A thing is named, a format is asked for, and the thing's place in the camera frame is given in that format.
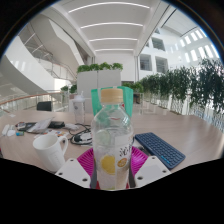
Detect black cable bundle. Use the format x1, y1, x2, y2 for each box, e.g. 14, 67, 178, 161
68, 123, 94, 147

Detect glass railing with wooden handrail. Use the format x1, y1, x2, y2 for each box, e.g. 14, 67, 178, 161
0, 91, 64, 114

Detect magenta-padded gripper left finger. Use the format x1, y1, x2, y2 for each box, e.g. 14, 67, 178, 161
54, 147, 98, 189

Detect clear shaker tumbler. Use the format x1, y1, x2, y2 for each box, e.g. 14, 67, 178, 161
72, 92, 86, 125

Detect low shelf with plants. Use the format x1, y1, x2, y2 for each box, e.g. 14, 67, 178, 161
121, 81, 145, 104

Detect clear plastic drink bottle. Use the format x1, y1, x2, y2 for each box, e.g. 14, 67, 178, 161
90, 87, 135, 192

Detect white ceramic mug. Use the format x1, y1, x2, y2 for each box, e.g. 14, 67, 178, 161
32, 133, 69, 173

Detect small green potted plants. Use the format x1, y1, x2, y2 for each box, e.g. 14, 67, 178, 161
60, 84, 78, 94

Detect tall green plant hedge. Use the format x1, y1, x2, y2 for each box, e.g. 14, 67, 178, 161
138, 58, 224, 118

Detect black flat case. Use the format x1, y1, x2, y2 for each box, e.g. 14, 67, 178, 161
48, 120, 66, 130

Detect blue keyboard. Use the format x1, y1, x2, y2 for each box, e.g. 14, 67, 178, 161
134, 132, 187, 170

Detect green tote bag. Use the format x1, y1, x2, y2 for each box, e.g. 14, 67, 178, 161
90, 85, 134, 118

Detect colourful sticker sheet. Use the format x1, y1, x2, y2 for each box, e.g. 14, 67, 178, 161
49, 129, 69, 138

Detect grey tablet with papers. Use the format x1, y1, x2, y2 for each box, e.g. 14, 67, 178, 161
26, 116, 56, 134

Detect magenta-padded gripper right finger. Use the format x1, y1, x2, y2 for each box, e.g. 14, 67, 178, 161
127, 146, 173, 189

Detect tall white cabinet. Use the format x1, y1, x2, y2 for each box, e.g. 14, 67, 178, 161
76, 69, 122, 99

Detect black office chair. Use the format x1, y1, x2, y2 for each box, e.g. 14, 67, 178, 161
36, 100, 53, 112

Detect white power strip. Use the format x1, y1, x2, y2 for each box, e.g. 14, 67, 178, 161
1, 123, 11, 136

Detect leafy green planter row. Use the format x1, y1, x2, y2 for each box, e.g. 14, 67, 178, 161
76, 61, 124, 74

